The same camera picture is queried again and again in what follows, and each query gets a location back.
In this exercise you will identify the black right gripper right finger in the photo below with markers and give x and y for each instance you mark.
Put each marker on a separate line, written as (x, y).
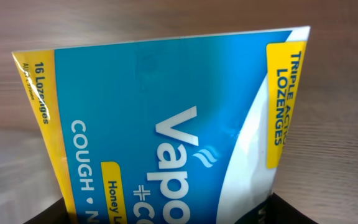
(281, 212)

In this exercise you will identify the blue lozenge box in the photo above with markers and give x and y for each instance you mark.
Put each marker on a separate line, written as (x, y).
(176, 130)

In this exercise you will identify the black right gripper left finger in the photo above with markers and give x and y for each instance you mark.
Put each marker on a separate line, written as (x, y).
(54, 214)

